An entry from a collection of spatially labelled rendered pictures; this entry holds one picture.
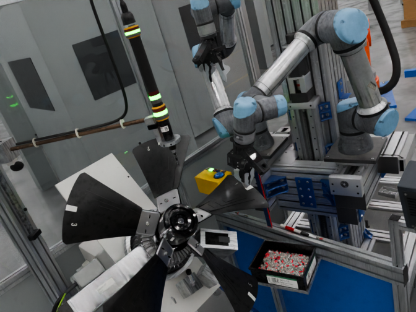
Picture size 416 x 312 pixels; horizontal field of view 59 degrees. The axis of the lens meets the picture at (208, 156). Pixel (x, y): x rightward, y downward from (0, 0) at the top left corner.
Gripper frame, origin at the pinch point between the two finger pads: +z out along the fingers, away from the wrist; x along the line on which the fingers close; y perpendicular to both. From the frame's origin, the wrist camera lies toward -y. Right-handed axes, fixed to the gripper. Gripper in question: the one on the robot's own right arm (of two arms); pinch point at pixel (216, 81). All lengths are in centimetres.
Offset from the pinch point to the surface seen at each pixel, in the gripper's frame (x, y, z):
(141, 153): -3, -50, 10
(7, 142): 22, -83, -9
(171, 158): -14.2, -45.4, 12.8
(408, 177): -84, -18, 24
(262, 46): 374, 503, 100
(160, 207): -18, -59, 25
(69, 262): 46, -80, 59
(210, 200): -24, -42, 31
